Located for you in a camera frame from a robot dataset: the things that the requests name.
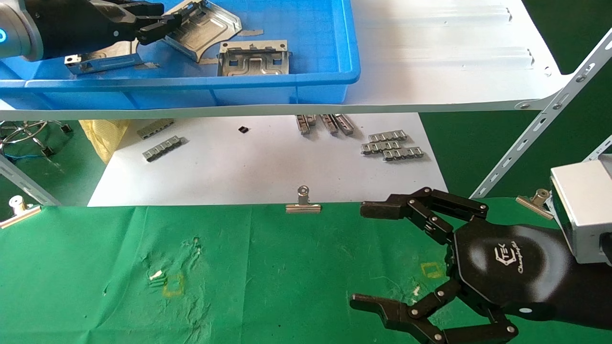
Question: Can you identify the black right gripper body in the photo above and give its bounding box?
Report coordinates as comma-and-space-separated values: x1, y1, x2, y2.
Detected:
448, 221, 573, 322

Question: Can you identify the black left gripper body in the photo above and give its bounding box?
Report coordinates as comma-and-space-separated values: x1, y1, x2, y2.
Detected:
29, 0, 140, 60

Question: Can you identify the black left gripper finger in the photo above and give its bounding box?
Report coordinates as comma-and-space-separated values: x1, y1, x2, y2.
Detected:
136, 13, 184, 45
93, 0, 165, 16

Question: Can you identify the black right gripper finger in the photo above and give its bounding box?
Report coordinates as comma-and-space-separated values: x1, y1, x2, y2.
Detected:
350, 279, 520, 344
360, 187, 490, 246

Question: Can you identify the stamped metal bracket part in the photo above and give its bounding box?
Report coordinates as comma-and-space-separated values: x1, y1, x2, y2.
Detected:
217, 40, 291, 77
162, 0, 243, 64
65, 40, 144, 75

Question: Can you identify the silver binder clip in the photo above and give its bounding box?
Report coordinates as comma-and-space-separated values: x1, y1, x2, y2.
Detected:
0, 195, 43, 229
515, 189, 555, 220
285, 186, 322, 214

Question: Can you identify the green cloth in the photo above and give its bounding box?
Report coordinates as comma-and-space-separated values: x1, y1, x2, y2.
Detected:
0, 197, 612, 344

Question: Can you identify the yellow plastic bag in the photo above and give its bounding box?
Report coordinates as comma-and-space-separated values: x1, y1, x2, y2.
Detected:
79, 119, 130, 165

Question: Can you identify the chrome chair base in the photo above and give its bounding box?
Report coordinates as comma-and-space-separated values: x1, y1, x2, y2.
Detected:
0, 120, 73, 158

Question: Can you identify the white flat board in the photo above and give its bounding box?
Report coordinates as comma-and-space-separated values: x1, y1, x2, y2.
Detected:
87, 113, 448, 207

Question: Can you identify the white metal shelf board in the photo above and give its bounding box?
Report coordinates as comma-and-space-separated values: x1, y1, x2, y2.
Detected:
0, 0, 572, 121

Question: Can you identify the white perforated shelf strut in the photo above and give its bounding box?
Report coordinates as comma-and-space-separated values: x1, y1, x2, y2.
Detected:
583, 135, 612, 163
0, 154, 61, 207
471, 29, 612, 199

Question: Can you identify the blue plastic bin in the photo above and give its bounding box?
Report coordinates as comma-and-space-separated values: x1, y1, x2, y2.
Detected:
0, 0, 361, 111

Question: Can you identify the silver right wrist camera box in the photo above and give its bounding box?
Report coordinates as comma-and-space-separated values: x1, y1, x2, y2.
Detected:
549, 155, 612, 266

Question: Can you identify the thin blue cable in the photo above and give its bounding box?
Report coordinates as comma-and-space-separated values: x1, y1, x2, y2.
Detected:
0, 143, 48, 161

